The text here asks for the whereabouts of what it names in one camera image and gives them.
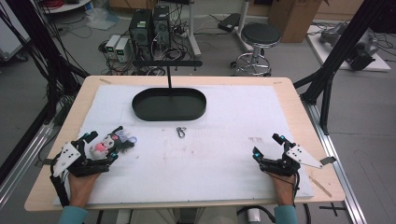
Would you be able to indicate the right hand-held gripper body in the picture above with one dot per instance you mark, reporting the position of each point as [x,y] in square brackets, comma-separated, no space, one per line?
[300,155]

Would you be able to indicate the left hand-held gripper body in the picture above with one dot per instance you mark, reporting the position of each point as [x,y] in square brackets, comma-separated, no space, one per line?
[67,157]

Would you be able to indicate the black and white plush toy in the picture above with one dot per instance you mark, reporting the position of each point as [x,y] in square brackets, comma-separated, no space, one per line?
[107,143]

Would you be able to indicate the silver carabiner clip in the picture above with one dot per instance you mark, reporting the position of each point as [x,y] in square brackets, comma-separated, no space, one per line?
[181,131]

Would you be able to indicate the black oval-base stand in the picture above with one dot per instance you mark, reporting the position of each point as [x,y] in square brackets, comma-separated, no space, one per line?
[169,107]

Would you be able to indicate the person's left hand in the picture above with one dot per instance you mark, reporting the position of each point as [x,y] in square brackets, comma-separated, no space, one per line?
[82,189]

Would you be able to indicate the person's right hand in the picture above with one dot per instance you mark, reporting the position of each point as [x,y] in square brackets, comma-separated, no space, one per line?
[283,189]

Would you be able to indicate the black tape strip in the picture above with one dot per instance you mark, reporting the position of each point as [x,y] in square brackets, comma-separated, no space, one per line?
[43,161]

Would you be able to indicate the black tape piece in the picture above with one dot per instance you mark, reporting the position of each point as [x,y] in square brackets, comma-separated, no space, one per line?
[328,160]

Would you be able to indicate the thin wooden stick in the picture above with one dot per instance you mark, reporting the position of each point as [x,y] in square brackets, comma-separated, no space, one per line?
[320,186]

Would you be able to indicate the white foam mat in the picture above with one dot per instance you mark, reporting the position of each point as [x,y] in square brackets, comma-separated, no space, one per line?
[202,168]

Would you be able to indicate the white plug box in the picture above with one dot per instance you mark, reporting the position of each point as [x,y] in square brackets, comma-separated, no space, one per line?
[254,215]

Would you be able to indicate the white power supply unit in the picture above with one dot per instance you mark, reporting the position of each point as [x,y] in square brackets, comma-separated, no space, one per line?
[111,46]
[122,49]

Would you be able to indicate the white floor board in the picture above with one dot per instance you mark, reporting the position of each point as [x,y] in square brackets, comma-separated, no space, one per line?
[323,53]

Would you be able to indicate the black round stool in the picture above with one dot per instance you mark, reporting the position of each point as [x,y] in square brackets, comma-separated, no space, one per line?
[261,34]

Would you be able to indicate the black computer tower green label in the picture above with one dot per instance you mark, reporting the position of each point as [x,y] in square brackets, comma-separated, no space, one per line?
[140,31]

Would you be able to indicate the clear plastic bag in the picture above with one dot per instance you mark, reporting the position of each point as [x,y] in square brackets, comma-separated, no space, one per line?
[101,18]

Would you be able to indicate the grey and black machine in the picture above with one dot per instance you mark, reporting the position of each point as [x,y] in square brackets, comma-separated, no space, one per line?
[361,49]

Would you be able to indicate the brown cardboard box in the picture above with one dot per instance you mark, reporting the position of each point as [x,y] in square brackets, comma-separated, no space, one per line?
[292,20]

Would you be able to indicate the white table leg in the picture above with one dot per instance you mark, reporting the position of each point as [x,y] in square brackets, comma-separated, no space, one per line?
[193,34]
[243,21]

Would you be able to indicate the black flat device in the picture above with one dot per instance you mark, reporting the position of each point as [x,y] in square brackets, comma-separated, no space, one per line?
[229,22]

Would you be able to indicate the white round table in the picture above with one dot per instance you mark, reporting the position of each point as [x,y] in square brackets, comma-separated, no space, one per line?
[67,6]

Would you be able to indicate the aluminium rail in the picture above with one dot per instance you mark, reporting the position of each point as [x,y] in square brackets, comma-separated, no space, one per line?
[21,158]
[336,168]

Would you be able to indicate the black metal frame strut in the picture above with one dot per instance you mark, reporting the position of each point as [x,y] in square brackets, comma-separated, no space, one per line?
[40,46]
[339,53]

